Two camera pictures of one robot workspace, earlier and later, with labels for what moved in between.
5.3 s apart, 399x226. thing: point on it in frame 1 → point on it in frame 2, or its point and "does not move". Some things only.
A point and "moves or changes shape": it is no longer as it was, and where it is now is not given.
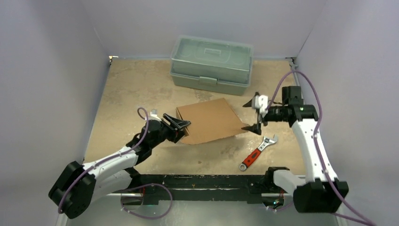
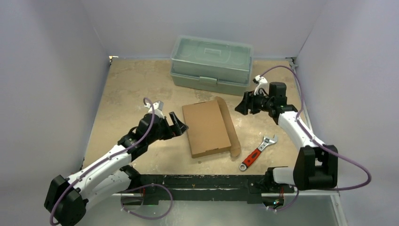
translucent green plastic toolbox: [211, 65] does not move
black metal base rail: [206, 188] does not move
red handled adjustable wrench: [254, 155] does not move
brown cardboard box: [209, 120] moves or changes shape
